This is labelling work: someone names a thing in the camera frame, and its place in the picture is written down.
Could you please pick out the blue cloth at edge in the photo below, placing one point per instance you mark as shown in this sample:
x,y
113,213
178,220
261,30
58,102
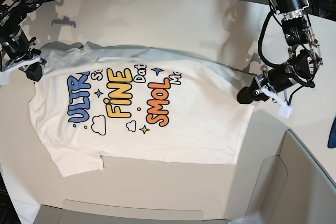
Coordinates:
x,y
332,136

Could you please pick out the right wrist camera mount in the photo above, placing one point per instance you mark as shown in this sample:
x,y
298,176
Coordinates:
x,y
8,67

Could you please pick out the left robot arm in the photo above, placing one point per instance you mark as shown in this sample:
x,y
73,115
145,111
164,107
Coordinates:
x,y
303,49

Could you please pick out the white printed t-shirt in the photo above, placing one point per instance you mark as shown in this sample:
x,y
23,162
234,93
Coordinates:
x,y
138,103

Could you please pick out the grey cardboard box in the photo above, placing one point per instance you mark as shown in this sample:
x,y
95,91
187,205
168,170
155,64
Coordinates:
x,y
291,187

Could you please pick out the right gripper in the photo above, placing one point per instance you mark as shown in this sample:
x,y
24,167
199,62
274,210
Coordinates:
x,y
17,47

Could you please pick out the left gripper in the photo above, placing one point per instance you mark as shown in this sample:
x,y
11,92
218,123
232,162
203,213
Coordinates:
x,y
275,80

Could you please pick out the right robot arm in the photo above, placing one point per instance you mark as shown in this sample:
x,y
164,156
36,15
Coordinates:
x,y
13,12

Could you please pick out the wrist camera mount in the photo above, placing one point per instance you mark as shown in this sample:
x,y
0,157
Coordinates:
x,y
285,110
8,67

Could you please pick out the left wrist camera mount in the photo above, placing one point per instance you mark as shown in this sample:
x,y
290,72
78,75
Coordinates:
x,y
285,110

